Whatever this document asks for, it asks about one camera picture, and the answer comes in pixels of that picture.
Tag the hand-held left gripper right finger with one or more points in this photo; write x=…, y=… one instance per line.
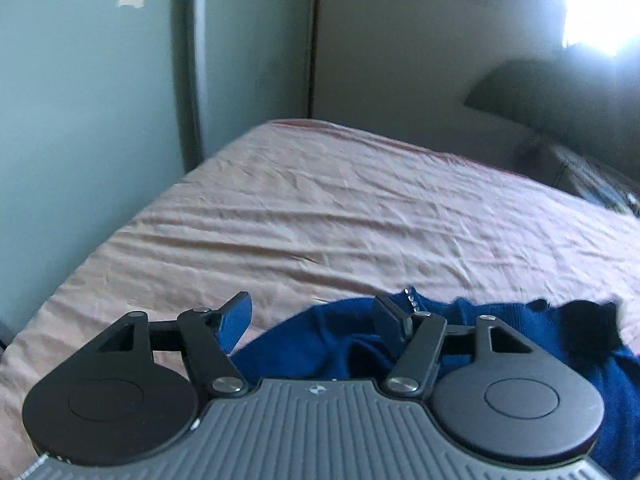
x=389, y=313

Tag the dark curved headboard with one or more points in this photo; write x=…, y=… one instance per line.
x=560, y=105

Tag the blue beaded sweater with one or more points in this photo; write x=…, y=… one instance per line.
x=320, y=345

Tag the floral glass wardrobe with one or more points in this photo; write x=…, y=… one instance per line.
x=75, y=85

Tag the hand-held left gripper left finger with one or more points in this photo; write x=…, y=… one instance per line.
x=238, y=313

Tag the bright window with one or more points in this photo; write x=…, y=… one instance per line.
x=605, y=5

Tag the bed with pink sheet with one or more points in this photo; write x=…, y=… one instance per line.
x=350, y=210

